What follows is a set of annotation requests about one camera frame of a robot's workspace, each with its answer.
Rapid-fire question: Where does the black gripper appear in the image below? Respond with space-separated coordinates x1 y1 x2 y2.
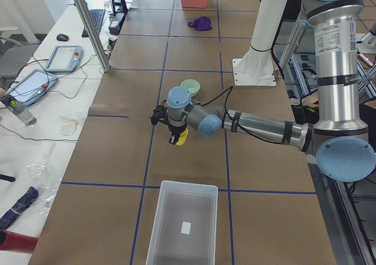
168 123 186 145

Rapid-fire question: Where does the yellow plastic cup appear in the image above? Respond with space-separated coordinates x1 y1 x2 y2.
176 128 189 146

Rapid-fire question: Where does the purple cloth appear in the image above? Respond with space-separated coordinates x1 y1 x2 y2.
187 16 213 32

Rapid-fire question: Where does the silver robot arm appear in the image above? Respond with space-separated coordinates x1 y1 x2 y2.
165 0 375 182

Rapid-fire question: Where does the translucent plastic box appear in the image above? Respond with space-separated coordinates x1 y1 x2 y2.
146 180 218 264

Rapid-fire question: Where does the light green bowl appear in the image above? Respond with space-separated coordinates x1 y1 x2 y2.
180 79 200 97

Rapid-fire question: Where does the crumpled white tissue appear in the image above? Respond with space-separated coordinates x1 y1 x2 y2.
59 112 86 136

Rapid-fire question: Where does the teach pendant far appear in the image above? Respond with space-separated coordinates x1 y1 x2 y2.
45 45 83 74

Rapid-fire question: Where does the teach pendant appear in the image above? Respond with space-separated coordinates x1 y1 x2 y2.
45 45 83 74
7 69 58 107

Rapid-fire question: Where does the seated person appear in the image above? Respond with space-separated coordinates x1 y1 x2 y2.
288 90 319 124

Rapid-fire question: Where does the crumpled clear plastic wrap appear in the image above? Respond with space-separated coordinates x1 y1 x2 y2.
26 159 61 216

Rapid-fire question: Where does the black keyboard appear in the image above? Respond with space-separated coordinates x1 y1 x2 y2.
89 9 106 33

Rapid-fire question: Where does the folded blue umbrella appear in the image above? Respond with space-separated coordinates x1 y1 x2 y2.
1 186 39 230

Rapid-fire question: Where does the clear water bottle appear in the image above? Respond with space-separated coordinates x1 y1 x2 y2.
1 95 37 126

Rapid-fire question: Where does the black computer mouse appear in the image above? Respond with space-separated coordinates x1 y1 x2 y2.
56 33 69 42

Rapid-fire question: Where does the teach pendant near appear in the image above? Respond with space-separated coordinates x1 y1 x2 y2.
7 69 58 107

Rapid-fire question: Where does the red cylinder bottle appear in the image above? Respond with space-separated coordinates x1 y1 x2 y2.
1 230 38 254

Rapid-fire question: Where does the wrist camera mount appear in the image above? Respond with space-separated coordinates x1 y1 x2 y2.
150 105 168 126

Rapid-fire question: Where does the white pedestal column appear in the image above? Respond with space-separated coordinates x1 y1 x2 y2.
233 0 287 86

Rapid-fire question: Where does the aluminium frame post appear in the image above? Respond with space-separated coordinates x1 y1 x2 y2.
73 0 110 72

